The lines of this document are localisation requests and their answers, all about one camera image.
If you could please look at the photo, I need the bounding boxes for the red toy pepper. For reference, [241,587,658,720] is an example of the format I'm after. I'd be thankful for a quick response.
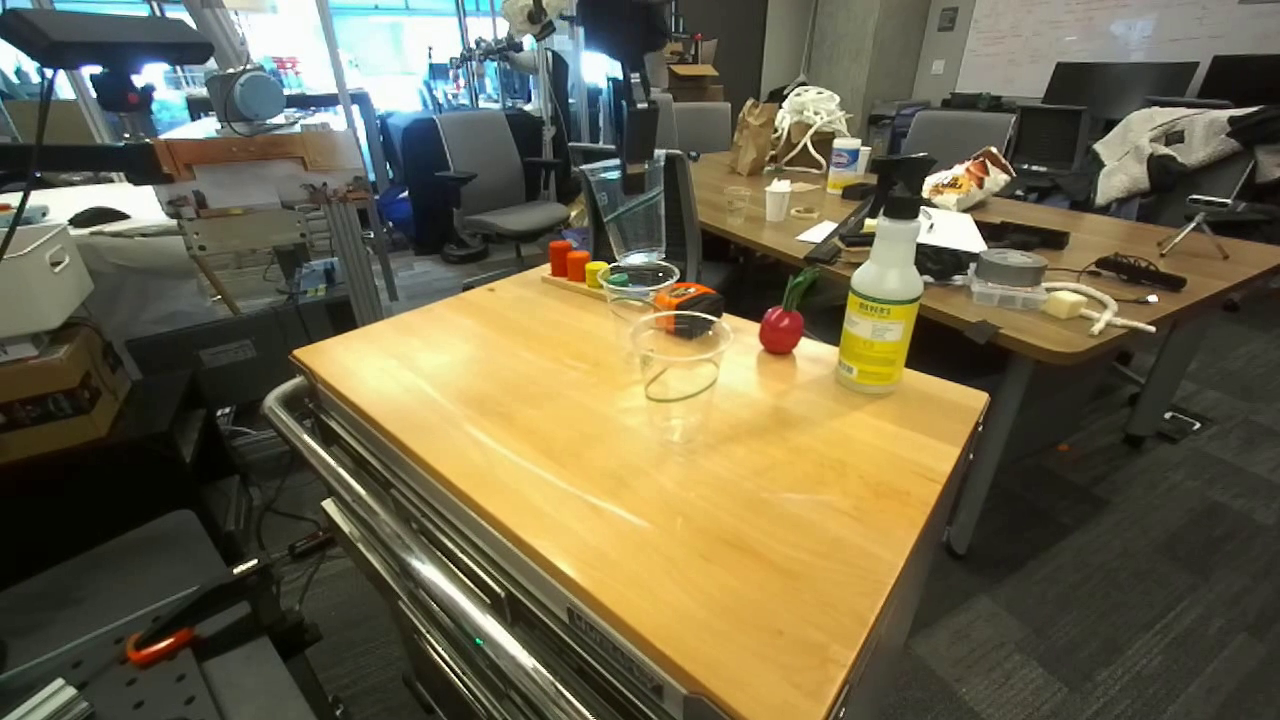
[755,263,832,360]

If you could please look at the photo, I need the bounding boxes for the wooden stacking toy base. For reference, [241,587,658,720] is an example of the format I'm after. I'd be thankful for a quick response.
[539,269,632,305]

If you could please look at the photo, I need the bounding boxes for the white rope bundle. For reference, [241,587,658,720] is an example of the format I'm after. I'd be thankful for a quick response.
[773,82,850,178]

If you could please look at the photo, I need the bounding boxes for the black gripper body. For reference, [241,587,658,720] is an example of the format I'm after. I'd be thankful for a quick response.
[613,53,672,164]

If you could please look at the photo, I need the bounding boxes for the steel tool cart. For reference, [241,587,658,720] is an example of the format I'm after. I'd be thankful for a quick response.
[257,373,996,720]

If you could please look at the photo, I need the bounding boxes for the steel cart handle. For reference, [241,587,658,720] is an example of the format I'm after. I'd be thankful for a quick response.
[261,373,567,720]

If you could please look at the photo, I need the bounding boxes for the white box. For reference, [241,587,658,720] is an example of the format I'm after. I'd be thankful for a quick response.
[0,220,101,346]

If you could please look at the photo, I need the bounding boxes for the white cloth bag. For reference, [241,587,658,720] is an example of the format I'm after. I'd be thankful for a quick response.
[1088,99,1262,212]

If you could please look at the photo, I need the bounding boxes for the white papers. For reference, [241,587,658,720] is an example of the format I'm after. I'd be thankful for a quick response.
[912,203,992,260]

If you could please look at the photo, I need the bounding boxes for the dark gray office chair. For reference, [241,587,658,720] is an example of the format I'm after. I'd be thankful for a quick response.
[567,139,708,280]

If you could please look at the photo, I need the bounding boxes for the orange clamp handle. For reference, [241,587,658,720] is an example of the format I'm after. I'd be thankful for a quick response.
[118,620,200,671]

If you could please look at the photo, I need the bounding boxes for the snack bag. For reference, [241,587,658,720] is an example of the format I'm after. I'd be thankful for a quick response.
[919,139,1021,216]

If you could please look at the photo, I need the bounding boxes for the black monitor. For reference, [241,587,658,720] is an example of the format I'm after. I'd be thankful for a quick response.
[1197,53,1280,112]
[1037,56,1205,138]

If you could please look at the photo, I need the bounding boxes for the small white cup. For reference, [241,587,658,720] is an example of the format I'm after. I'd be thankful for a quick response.
[758,178,795,227]

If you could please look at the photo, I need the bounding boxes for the white cable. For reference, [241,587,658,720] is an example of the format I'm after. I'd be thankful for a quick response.
[1037,275,1161,341]

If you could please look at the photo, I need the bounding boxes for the gray tape roll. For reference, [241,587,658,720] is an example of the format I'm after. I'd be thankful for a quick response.
[967,245,1051,302]

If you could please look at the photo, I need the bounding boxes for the white canister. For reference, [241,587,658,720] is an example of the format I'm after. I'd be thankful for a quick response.
[822,133,872,202]

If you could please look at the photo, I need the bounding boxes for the gray armrest office chair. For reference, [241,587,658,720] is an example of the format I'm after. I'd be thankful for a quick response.
[432,106,575,263]

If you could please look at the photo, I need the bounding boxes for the brown paper bag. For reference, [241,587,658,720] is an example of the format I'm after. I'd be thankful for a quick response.
[728,97,788,182]

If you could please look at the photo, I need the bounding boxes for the black remote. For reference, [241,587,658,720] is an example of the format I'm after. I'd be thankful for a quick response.
[1088,249,1192,298]

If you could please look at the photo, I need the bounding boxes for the orange black tape measure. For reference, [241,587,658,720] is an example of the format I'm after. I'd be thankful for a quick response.
[649,275,733,341]

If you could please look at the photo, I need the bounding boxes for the orange rimmed glass bowl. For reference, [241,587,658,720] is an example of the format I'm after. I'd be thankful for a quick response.
[598,257,685,320]

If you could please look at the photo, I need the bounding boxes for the cardboard box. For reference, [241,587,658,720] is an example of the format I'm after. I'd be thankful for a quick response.
[0,320,139,469]

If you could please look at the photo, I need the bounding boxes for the white yellow spray bottle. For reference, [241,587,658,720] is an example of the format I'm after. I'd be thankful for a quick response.
[832,152,940,402]

